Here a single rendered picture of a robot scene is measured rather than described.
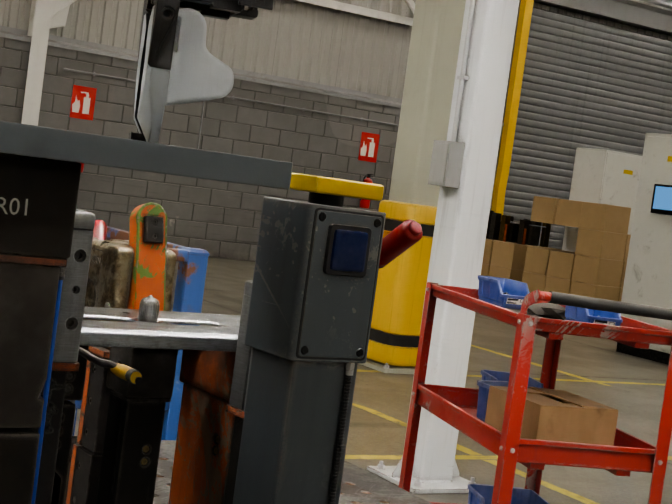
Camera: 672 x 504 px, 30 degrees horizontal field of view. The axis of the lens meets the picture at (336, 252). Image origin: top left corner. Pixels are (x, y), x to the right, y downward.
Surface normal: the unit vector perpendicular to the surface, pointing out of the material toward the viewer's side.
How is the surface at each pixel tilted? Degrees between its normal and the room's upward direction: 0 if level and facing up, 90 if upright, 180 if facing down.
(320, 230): 90
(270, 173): 90
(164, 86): 109
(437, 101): 90
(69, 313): 90
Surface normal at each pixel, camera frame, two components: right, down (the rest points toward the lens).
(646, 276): -0.84, -0.08
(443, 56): 0.50, 0.11
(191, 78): 0.25, 0.06
